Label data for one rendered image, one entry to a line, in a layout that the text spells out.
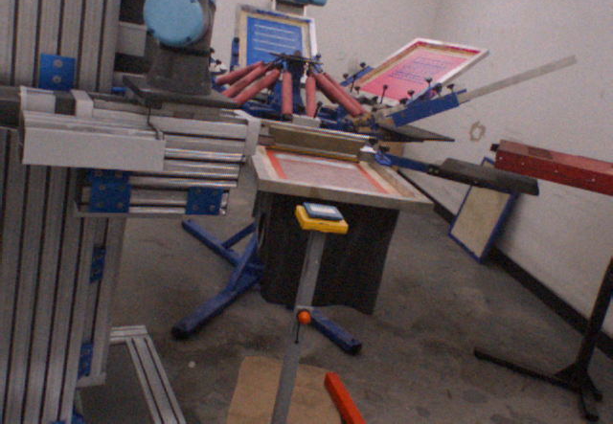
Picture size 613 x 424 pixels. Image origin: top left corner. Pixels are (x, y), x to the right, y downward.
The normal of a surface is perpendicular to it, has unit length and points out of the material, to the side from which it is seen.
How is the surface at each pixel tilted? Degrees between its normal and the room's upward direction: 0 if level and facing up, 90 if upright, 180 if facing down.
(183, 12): 97
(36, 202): 90
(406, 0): 90
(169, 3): 97
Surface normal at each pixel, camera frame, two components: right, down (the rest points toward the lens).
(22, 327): 0.44, 0.30
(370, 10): 0.16, 0.27
